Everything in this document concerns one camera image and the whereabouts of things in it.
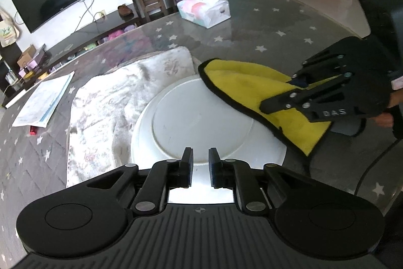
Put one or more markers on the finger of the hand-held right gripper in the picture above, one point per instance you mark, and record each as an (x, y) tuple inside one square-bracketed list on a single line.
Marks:
[(283, 102), (318, 67)]

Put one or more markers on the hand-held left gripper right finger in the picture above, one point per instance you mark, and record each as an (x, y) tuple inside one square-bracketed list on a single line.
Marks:
[(211, 168)]

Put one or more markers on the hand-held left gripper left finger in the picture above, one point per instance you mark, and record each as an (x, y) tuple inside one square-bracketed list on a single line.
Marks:
[(190, 168)]

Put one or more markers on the yellow cleaning cloth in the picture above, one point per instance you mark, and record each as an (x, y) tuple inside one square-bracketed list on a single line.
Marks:
[(245, 83)]

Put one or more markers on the white plate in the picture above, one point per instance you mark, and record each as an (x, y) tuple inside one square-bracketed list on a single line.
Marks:
[(195, 124)]

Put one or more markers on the person's right hand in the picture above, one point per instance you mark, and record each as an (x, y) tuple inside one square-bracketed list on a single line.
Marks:
[(385, 121)]

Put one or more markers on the white patterned towel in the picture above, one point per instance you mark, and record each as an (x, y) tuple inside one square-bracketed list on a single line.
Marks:
[(104, 108)]

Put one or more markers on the tissue box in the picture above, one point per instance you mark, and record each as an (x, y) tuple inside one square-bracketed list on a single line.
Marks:
[(204, 12)]

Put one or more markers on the red marker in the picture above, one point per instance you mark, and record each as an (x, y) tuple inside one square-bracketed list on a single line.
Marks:
[(33, 129)]

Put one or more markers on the paper booklet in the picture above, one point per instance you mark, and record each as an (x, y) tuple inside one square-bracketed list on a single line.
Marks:
[(41, 102)]

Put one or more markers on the brown shoe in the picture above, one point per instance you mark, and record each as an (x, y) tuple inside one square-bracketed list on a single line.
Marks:
[(125, 9)]

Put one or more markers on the dark television bench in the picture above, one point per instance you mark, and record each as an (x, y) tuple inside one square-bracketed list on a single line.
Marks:
[(78, 35)]

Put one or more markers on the purple box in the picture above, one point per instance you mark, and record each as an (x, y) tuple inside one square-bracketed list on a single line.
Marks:
[(37, 59)]

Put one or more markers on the cardboard box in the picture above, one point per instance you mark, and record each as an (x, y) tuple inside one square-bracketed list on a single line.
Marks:
[(26, 56)]

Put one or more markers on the clear pen cup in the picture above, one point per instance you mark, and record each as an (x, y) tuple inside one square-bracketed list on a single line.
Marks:
[(11, 79)]

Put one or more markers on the cream tote bag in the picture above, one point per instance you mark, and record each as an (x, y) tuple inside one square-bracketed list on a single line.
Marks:
[(8, 32)]

